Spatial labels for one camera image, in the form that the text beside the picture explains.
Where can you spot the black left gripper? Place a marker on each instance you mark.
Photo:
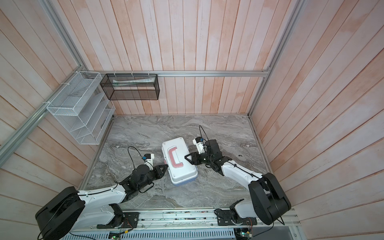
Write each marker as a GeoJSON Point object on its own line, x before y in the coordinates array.
{"type": "Point", "coordinates": [159, 170]}

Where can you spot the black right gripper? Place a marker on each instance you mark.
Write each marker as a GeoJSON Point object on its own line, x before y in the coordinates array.
{"type": "Point", "coordinates": [195, 156]}

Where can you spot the white and blue tool box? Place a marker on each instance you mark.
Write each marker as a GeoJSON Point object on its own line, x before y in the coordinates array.
{"type": "Point", "coordinates": [181, 171]}

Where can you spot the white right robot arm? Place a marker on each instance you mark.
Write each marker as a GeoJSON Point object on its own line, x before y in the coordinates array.
{"type": "Point", "coordinates": [268, 201]}

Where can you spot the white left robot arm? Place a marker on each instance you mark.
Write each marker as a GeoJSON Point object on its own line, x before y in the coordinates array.
{"type": "Point", "coordinates": [72, 209]}

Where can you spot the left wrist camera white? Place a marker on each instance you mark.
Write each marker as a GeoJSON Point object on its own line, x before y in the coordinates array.
{"type": "Point", "coordinates": [148, 159]}

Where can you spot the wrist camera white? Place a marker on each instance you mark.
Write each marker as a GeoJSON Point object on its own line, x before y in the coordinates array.
{"type": "Point", "coordinates": [199, 143]}
{"type": "Point", "coordinates": [148, 159]}

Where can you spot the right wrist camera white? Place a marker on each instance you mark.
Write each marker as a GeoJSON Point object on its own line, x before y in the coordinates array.
{"type": "Point", "coordinates": [199, 143]}

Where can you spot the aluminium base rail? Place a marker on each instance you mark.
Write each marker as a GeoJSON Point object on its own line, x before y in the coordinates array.
{"type": "Point", "coordinates": [170, 219]}

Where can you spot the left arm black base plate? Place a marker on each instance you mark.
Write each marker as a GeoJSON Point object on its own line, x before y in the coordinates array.
{"type": "Point", "coordinates": [129, 220]}

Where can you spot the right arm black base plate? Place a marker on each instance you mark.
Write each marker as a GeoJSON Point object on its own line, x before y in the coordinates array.
{"type": "Point", "coordinates": [231, 218]}

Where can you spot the white ventilated cable duct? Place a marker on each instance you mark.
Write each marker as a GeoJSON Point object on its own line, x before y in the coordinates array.
{"type": "Point", "coordinates": [180, 234]}

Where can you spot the black wire mesh basket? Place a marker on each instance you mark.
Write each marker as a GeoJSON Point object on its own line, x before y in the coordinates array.
{"type": "Point", "coordinates": [127, 87]}

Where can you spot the white wire mesh shelf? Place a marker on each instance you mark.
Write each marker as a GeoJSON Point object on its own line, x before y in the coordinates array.
{"type": "Point", "coordinates": [83, 111]}

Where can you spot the aluminium frame horizontal bar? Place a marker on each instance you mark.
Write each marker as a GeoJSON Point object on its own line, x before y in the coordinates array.
{"type": "Point", "coordinates": [194, 73]}

